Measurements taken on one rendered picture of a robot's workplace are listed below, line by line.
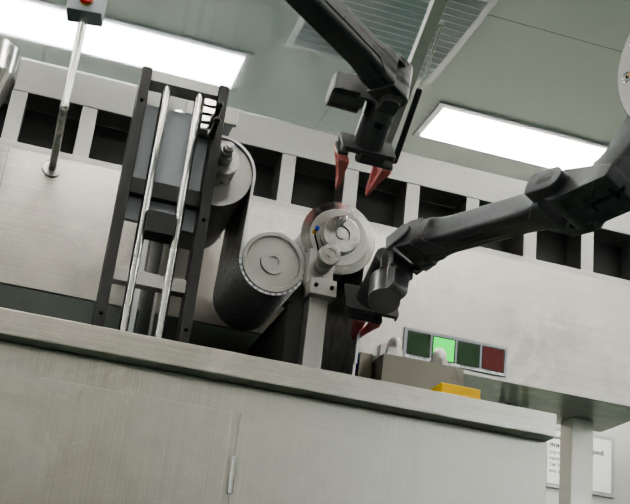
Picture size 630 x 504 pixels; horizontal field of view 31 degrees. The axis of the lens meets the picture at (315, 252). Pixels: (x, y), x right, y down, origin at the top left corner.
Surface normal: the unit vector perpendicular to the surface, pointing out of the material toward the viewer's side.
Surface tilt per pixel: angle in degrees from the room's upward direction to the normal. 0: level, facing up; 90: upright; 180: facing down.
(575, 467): 90
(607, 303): 90
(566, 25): 180
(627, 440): 90
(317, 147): 90
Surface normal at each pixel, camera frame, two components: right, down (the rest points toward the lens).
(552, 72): -0.11, 0.92
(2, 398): 0.29, -0.33
